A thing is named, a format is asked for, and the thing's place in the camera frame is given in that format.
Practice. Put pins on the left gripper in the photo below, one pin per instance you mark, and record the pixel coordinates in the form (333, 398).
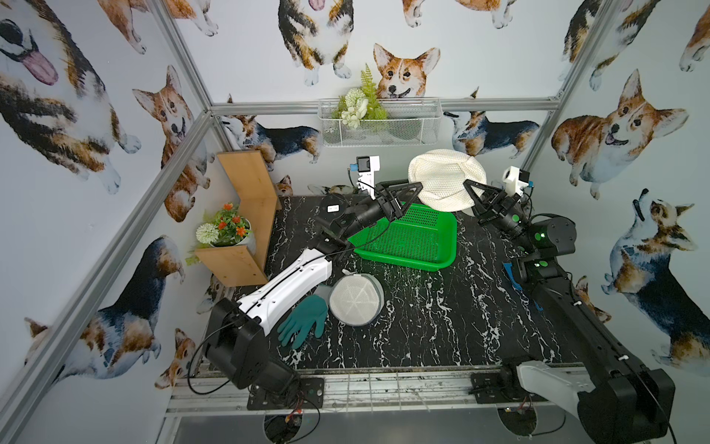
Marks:
(385, 202)

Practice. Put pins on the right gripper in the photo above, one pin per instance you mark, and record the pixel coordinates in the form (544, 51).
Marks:
(500, 206)

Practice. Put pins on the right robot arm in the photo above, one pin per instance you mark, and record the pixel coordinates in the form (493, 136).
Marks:
(624, 401)

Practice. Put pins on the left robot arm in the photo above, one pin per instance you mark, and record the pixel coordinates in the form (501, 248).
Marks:
(236, 338)

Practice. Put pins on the green plastic basket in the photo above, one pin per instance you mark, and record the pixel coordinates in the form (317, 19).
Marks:
(424, 239)

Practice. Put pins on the blue dustpan scoop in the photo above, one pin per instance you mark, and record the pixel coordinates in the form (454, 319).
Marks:
(508, 269)

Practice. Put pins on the white artificial flowers with fern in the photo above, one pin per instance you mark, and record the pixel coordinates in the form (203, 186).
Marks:
(361, 104)

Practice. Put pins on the green work glove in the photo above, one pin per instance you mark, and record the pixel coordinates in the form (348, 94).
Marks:
(309, 314)

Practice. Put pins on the wooden shelf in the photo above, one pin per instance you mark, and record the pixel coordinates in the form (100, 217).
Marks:
(234, 266)

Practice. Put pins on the potted orange flowers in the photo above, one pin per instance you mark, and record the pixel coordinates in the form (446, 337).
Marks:
(225, 228)

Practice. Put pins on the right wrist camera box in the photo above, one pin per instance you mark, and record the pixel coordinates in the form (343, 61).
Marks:
(515, 181)

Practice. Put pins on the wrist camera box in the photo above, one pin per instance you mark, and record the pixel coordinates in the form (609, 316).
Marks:
(515, 181)
(365, 168)

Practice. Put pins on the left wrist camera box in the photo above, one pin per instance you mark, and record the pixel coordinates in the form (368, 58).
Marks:
(365, 168)

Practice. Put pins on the white wire wall basket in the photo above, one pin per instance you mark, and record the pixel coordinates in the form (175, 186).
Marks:
(407, 122)

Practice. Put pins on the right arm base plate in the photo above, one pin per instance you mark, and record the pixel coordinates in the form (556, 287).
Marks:
(491, 388)

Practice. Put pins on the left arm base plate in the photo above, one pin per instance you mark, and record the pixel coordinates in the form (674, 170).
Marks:
(299, 392)

